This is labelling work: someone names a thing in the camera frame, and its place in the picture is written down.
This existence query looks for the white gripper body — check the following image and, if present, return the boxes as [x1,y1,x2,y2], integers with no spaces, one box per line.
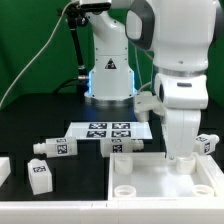
[154,73,208,157]

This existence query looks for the white square tabletop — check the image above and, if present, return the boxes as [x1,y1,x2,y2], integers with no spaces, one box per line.
[108,153,224,200]

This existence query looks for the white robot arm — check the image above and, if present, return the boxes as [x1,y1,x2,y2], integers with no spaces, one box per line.
[80,0,223,157]

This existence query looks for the white right fence block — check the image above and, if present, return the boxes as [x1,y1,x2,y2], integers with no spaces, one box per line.
[201,155,224,189]

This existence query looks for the white fence block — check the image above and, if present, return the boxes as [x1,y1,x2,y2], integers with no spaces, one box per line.
[201,155,224,189]
[0,157,11,187]

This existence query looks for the white front fence bar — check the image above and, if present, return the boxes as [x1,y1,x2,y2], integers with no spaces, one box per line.
[0,198,224,224]

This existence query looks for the white left fence block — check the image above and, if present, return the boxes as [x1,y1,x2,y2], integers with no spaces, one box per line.
[0,157,11,187]

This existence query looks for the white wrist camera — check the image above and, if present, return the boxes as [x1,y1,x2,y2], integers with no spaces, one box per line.
[134,91,164,122]

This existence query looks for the white marker base plate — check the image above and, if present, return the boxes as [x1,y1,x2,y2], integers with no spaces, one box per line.
[65,122,152,140]

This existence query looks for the black cables on table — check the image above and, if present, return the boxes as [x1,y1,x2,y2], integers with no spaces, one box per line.
[53,75,90,94]

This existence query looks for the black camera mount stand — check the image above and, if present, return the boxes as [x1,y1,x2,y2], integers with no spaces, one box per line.
[65,2,88,80]

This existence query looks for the grey cable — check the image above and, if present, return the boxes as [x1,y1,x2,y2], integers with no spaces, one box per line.
[0,0,81,108]

